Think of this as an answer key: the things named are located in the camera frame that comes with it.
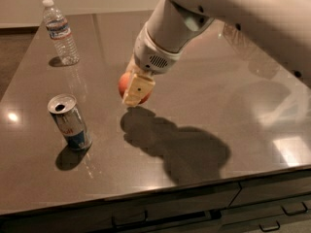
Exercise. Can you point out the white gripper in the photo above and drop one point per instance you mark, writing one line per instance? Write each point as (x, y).
(151, 56)

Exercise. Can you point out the red apple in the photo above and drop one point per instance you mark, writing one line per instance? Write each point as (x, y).
(123, 81)

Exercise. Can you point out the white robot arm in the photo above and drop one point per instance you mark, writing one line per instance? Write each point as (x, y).
(281, 28)

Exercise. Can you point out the silver blue redbull can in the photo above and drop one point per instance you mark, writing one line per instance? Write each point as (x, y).
(69, 120)

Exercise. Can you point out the clear plastic water bottle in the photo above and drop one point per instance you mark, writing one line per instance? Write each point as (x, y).
(60, 33)

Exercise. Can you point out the upper right drawer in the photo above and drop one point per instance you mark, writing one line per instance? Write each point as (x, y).
(274, 187)

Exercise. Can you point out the lower right drawer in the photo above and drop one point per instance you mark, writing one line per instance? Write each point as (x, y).
(266, 217)

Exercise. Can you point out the left drawer with handle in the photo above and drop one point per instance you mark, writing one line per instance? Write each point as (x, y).
(137, 212)

